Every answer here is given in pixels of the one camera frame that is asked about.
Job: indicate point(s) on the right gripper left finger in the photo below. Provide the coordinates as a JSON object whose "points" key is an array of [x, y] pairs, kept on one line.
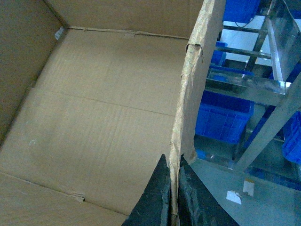
{"points": [[153, 208]]}

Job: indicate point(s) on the stainless steel shelf cart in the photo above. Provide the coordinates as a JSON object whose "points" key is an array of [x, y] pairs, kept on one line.
{"points": [[263, 48]]}

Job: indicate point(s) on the blue plastic bin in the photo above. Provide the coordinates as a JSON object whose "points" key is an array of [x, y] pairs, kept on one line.
{"points": [[222, 117], [291, 148]]}

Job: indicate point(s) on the large cardboard box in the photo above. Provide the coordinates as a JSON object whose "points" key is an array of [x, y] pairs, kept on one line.
{"points": [[92, 94]]}

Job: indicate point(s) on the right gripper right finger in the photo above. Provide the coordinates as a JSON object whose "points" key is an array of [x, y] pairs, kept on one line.
{"points": [[196, 205]]}

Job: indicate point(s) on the blue plastic bin middle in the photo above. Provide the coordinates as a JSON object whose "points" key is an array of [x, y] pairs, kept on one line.
{"points": [[222, 117]]}

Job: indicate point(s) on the blue plastic bin right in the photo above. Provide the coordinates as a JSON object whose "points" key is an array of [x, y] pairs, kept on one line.
{"points": [[291, 148]]}

